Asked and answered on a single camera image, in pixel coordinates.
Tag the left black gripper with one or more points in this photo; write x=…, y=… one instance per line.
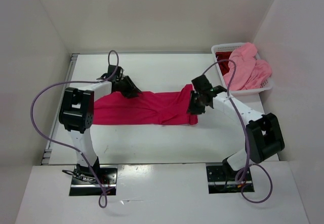
x=132, y=88

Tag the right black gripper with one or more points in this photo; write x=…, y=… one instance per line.
x=192, y=108

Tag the magenta t shirt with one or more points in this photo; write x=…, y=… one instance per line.
x=163, y=108

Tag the light pink t shirt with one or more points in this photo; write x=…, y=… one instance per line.
x=246, y=72

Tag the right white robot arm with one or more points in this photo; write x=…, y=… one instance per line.
x=262, y=132

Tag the dark red t shirt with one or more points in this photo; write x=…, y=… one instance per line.
x=225, y=65

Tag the white plastic laundry basket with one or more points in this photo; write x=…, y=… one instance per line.
x=229, y=47

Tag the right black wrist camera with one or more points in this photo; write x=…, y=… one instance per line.
x=201, y=84

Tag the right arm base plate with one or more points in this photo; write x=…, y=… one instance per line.
x=218, y=183

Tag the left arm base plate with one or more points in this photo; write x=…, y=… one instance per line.
x=86, y=185

